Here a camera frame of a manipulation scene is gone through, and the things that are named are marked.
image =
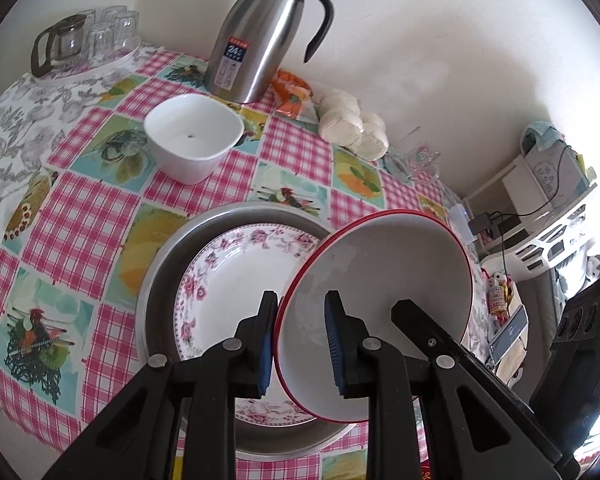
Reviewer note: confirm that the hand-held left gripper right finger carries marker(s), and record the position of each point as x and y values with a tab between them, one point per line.
334	355

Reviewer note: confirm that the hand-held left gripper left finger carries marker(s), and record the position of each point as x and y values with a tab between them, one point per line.
266	355

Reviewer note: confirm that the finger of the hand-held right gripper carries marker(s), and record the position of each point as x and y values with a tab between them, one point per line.
412	319

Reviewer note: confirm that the strawberry print bowl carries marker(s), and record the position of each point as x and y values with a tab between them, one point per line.
380	260

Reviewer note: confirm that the pink floral plate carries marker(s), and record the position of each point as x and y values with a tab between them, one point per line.
220	280

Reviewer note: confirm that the large steel plate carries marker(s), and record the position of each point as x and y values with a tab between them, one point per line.
160	280

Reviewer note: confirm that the white square bowl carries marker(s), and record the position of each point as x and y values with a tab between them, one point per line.
195	125

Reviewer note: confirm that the dark phone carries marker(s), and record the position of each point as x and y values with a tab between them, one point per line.
510	332

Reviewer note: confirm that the black charger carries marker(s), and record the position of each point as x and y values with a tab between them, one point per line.
482	223

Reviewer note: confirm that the clear glass mug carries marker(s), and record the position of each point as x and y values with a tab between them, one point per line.
420	157

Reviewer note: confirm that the white plastic shelf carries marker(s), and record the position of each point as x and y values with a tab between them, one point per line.
510	180

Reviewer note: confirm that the bag of steamed buns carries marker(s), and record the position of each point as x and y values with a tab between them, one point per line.
350	125

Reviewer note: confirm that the teal cloth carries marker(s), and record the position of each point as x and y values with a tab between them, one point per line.
542	135

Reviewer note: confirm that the orange snack packet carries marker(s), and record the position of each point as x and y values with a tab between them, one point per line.
290	92

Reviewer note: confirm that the steel thermos jug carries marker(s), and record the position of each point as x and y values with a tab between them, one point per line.
250	45

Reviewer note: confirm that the white plastic tray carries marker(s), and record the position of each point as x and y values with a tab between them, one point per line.
105	64

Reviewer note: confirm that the small drinking glass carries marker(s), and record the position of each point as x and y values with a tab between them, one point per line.
112	14
126	32
98	40

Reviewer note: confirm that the glass teapot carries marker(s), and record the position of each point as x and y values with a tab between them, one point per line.
65	45

